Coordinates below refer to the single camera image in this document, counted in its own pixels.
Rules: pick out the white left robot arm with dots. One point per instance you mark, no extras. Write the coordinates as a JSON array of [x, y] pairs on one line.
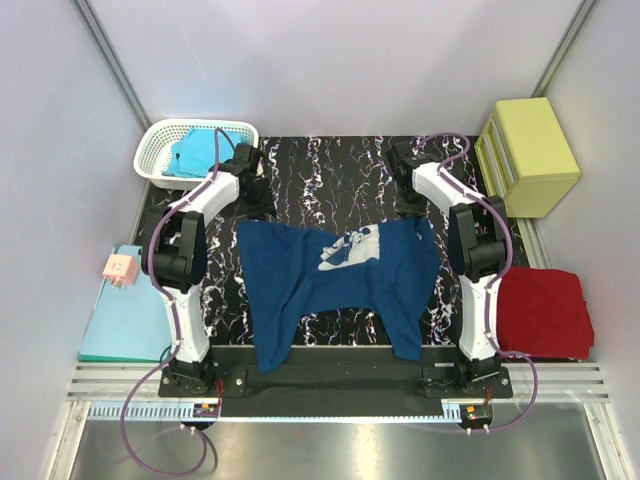
[[174, 256]]

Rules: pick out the light blue clipboard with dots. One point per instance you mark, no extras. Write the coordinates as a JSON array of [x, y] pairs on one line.
[[128, 321]]

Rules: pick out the dark blue t-shirt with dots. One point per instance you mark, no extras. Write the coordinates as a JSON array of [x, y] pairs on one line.
[[389, 268]]

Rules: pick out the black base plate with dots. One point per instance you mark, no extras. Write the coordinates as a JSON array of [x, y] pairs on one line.
[[318, 383]]

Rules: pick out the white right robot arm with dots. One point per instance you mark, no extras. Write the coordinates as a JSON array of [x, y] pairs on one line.
[[479, 251]]

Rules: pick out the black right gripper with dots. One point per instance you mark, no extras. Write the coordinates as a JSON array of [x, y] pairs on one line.
[[417, 209]]

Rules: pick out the yellow-green drawer box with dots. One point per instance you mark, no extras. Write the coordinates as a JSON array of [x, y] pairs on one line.
[[525, 157]]

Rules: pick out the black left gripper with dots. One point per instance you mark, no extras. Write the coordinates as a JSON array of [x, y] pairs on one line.
[[261, 198]]

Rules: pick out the pink small box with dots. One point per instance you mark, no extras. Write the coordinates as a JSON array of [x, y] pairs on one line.
[[121, 270]]

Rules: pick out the red folded t-shirt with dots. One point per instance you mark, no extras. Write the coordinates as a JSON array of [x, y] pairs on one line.
[[543, 313]]

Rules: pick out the light blue t-shirt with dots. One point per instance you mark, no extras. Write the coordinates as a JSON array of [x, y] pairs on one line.
[[194, 155]]

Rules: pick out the white plastic basket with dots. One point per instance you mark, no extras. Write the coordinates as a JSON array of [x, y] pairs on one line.
[[153, 154]]

